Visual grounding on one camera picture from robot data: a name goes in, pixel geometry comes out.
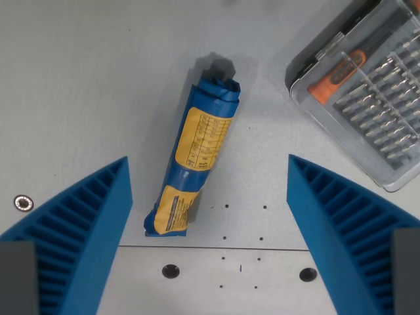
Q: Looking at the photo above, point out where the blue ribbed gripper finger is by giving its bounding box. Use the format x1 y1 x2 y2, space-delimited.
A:
0 156 134 315
286 154 420 315

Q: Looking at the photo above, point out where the rolled blue and yellow bag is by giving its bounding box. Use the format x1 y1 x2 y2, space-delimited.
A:
142 77 242 238

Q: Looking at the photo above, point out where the round metal table screw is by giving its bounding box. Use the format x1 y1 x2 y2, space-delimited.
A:
13 194 35 213

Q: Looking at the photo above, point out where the clear plastic screwdriver bit case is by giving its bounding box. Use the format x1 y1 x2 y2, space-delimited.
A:
284 0 420 194

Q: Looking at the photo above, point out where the orange and black screwdriver handle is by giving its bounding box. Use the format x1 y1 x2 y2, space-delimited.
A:
306 49 368 105

